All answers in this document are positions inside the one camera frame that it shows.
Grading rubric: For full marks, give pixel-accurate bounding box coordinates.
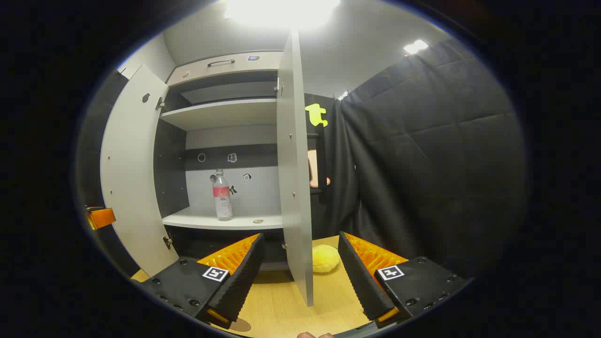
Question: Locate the grey drawer with handle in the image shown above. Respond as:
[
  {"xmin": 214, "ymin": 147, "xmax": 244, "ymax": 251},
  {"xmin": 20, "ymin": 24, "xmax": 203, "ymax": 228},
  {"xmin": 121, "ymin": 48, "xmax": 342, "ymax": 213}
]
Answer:
[{"xmin": 167, "ymin": 51, "xmax": 284, "ymax": 86}]

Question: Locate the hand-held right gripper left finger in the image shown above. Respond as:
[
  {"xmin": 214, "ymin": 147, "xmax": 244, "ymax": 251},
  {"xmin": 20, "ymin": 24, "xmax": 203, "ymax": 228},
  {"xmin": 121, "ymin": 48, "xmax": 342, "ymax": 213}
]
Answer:
[{"xmin": 141, "ymin": 233, "xmax": 265, "ymax": 329}]

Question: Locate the large ceiling light panel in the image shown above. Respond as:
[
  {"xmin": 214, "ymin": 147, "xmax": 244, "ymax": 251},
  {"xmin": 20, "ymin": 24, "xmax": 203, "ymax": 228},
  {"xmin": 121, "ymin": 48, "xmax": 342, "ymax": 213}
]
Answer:
[{"xmin": 224, "ymin": 0, "xmax": 341, "ymax": 30}]

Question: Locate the black backdrop cloth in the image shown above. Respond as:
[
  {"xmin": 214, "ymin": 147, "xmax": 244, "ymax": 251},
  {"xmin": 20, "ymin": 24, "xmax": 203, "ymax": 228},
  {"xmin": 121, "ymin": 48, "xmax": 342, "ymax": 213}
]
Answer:
[{"xmin": 304, "ymin": 38, "xmax": 526, "ymax": 278}]

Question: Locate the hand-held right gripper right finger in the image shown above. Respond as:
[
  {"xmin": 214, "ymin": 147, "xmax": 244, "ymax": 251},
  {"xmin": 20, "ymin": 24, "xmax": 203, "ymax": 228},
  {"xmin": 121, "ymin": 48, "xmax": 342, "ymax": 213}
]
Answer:
[{"xmin": 338, "ymin": 231, "xmax": 470, "ymax": 329}]

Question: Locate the grey cabinet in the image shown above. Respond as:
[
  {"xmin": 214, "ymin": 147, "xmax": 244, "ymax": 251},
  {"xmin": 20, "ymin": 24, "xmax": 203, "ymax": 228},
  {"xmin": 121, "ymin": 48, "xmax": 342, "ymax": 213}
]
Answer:
[{"xmin": 155, "ymin": 51, "xmax": 288, "ymax": 273}]

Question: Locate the yellow plush toy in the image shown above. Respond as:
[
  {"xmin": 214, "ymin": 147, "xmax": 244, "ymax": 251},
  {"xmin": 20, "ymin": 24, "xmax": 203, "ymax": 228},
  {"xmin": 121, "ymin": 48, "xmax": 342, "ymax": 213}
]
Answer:
[{"xmin": 312, "ymin": 244, "xmax": 341, "ymax": 274}]

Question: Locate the grey cabinet door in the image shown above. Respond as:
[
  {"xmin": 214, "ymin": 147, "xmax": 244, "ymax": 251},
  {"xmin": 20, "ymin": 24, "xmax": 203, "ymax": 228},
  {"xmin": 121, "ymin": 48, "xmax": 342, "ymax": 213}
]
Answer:
[
  {"xmin": 100, "ymin": 64, "xmax": 180, "ymax": 277},
  {"xmin": 276, "ymin": 28, "xmax": 314, "ymax": 307}
]

